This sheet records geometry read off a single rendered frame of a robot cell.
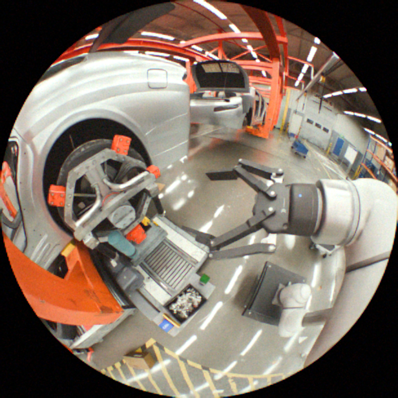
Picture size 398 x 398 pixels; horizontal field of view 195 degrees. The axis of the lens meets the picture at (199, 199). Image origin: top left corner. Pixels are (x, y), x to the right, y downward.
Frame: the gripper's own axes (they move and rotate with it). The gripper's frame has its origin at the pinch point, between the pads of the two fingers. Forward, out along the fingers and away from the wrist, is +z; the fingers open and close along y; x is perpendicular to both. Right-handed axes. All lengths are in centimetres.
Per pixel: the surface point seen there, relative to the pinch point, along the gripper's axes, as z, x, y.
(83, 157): 51, 33, 1
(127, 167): 36.8, 11.6, 7.1
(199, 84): 159, 19, 364
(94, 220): 33.0, 12.9, -18.3
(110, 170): 75, 17, 8
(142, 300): 62, -47, -80
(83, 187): 76, 27, -11
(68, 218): 51, 24, -27
